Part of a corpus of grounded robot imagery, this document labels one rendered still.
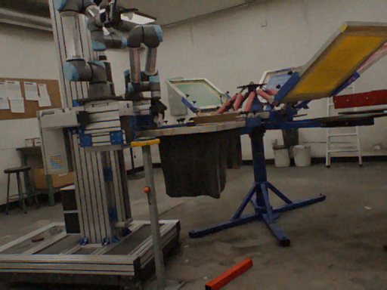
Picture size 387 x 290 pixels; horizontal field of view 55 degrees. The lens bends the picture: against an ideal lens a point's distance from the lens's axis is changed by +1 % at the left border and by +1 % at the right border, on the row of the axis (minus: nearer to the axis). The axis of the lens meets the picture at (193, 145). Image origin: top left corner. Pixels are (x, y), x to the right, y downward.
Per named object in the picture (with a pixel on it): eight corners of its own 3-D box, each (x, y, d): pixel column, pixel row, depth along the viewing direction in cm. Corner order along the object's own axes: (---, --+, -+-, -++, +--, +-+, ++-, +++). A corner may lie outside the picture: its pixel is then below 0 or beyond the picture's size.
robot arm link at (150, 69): (137, 76, 297) (140, 21, 252) (156, 75, 301) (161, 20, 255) (140, 87, 291) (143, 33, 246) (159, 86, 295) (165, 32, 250)
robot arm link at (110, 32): (88, 9, 246) (124, 54, 226) (72, 7, 239) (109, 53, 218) (93, -7, 240) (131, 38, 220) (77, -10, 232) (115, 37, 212)
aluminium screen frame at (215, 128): (215, 131, 223) (215, 124, 223) (140, 137, 253) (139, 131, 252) (260, 123, 291) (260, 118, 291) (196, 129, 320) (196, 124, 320)
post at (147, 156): (166, 299, 222) (148, 140, 214) (137, 294, 233) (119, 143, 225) (185, 282, 241) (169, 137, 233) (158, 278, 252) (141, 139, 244)
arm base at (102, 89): (83, 98, 237) (81, 83, 236) (96, 99, 251) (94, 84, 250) (103, 96, 232) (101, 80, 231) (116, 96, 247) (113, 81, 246)
